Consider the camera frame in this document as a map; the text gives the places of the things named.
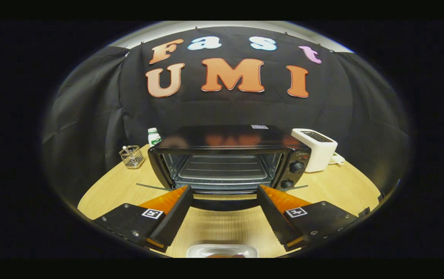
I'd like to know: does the wire mesh holder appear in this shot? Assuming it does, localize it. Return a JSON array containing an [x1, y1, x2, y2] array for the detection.
[[119, 145, 145, 169]]

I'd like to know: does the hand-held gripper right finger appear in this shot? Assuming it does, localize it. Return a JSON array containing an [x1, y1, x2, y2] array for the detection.
[[256, 184, 359, 252]]

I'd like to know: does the black toaster oven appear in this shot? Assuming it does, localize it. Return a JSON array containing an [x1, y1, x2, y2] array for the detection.
[[136, 125, 312, 212]]

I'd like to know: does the white bottle green label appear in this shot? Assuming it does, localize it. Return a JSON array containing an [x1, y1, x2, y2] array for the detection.
[[147, 127, 162, 147]]

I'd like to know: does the white divided snack dish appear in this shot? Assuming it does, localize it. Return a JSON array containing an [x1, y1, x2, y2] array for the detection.
[[328, 152, 346, 166]]

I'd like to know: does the white pop-up toaster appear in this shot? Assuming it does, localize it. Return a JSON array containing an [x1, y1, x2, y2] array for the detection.
[[291, 128, 338, 173]]

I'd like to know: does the white plate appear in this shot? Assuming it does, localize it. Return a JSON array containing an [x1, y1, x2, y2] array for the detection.
[[187, 244, 258, 258]]

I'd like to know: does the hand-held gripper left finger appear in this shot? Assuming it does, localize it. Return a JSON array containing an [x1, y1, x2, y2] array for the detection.
[[93, 185, 194, 253]]

